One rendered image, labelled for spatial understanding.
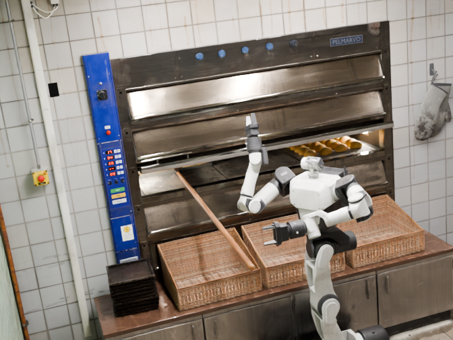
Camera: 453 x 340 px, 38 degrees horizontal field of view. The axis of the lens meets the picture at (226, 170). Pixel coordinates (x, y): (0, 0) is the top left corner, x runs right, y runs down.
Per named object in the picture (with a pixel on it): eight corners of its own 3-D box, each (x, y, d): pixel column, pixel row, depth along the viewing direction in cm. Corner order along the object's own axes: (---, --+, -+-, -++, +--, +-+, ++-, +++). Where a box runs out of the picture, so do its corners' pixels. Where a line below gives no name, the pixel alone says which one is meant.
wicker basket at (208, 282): (161, 280, 448) (156, 243, 440) (238, 262, 463) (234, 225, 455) (178, 312, 403) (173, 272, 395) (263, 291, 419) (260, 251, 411)
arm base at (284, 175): (272, 191, 388) (283, 179, 393) (289, 202, 382) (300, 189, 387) (269, 176, 377) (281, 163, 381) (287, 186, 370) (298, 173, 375)
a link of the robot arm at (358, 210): (334, 232, 328) (371, 220, 322) (326, 214, 325) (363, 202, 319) (334, 222, 337) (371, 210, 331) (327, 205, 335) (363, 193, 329)
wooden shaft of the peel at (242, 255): (255, 270, 314) (255, 264, 313) (249, 272, 313) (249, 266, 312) (180, 175, 472) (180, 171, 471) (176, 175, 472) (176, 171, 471)
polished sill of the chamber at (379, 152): (141, 201, 438) (140, 195, 437) (380, 154, 485) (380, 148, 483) (142, 204, 432) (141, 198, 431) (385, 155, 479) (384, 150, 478)
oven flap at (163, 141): (137, 160, 423) (131, 130, 424) (383, 115, 470) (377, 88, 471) (138, 160, 419) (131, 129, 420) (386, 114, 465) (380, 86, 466)
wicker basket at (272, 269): (243, 261, 464) (239, 224, 456) (316, 244, 478) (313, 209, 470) (267, 290, 419) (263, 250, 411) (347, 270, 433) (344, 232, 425)
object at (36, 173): (34, 184, 408) (30, 168, 405) (50, 181, 410) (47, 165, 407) (34, 187, 401) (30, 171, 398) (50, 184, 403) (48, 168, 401)
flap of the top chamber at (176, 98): (131, 121, 416) (125, 90, 416) (382, 79, 462) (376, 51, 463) (132, 120, 411) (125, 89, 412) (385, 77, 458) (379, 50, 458)
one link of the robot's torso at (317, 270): (329, 303, 401) (325, 232, 388) (343, 316, 385) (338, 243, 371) (307, 309, 397) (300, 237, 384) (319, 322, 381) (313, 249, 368)
